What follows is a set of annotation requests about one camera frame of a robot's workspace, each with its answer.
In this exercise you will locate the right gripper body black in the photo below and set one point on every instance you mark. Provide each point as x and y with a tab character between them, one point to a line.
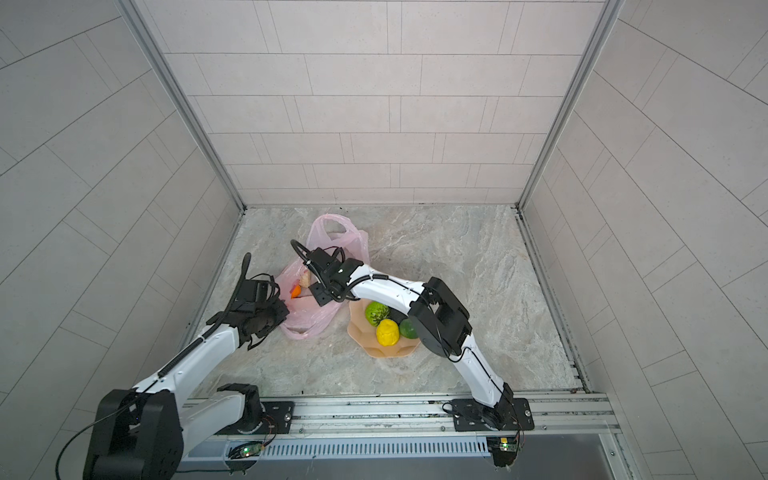
323	290

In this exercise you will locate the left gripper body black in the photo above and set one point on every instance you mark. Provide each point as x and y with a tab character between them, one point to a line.
270	315

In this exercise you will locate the pink plastic bag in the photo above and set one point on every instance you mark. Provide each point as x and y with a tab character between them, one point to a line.
306	318

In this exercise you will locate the bumpy light green fruit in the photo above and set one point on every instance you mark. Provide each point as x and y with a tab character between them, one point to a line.
376	312

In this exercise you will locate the pink scalloped plate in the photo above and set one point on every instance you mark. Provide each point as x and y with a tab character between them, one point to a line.
364	334

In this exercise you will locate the yellow fake lemon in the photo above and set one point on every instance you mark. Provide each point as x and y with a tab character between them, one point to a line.
387	333

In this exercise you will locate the smooth green fake fruit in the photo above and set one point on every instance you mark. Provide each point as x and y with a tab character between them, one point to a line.
407	329

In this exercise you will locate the beige fake potato fruit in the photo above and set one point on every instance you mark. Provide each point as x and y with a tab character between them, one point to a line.
305	279

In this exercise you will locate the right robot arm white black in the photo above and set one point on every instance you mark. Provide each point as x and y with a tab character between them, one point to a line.
441	322

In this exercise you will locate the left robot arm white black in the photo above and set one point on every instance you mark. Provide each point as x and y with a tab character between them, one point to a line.
145	432

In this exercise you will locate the left circuit board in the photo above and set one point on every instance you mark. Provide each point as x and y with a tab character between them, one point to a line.
248	450

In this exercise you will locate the circuit board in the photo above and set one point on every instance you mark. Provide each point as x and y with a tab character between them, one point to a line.
248	450
503	450

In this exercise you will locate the white vent grille strip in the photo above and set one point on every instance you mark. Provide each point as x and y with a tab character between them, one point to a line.
350	448

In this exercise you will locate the right circuit board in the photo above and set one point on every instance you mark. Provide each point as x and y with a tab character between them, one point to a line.
503	450

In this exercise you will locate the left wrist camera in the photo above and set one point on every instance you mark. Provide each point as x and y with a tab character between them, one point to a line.
259	289

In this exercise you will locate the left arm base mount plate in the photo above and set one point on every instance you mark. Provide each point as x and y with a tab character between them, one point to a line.
274	419

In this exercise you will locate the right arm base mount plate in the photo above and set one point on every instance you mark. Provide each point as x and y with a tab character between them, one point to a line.
510	415

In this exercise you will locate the aluminium rail frame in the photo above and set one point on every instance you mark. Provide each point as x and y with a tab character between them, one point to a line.
431	415

